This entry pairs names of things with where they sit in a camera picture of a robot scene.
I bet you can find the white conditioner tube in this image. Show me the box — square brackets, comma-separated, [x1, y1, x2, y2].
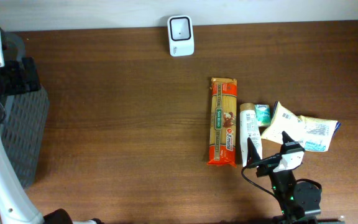
[239, 103, 262, 167]

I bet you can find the yellow wiper sheet pack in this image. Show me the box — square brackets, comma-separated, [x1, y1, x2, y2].
[261, 101, 341, 152]

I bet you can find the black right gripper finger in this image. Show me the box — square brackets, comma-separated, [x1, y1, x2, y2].
[282, 131, 299, 146]
[247, 138, 261, 168]

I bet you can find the dark grey plastic basket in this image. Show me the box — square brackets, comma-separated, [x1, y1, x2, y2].
[0, 32, 50, 189]

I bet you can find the white barcode scanner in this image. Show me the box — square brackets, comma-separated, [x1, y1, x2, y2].
[167, 15, 195, 57]

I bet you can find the orange spaghetti packet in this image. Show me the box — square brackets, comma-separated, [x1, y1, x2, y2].
[208, 77, 237, 167]

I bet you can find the green Kleenex tissue pack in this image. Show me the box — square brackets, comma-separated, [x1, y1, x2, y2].
[255, 105, 271, 128]

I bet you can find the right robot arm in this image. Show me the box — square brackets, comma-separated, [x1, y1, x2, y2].
[241, 132, 323, 223]

